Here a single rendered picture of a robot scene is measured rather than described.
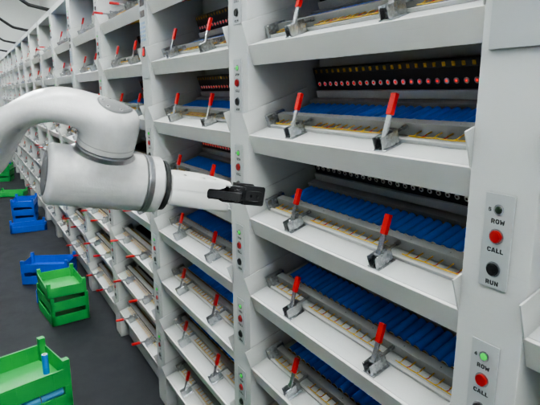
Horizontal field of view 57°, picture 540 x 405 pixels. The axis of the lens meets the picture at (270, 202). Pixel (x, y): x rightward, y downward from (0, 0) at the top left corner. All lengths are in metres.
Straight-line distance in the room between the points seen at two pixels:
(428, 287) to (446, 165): 0.19
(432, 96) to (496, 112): 0.30
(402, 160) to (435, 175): 0.06
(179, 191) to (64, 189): 0.16
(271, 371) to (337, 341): 0.32
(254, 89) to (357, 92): 0.24
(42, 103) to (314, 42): 0.49
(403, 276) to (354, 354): 0.23
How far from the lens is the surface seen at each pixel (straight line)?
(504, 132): 0.67
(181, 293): 1.79
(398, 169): 0.79
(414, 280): 0.82
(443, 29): 0.74
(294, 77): 1.23
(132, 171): 0.72
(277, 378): 1.29
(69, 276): 3.23
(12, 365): 1.78
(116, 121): 0.68
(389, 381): 0.93
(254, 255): 1.23
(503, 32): 0.67
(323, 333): 1.06
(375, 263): 0.85
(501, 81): 0.67
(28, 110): 0.70
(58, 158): 0.70
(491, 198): 0.68
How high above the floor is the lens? 1.23
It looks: 12 degrees down
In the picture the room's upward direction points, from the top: straight up
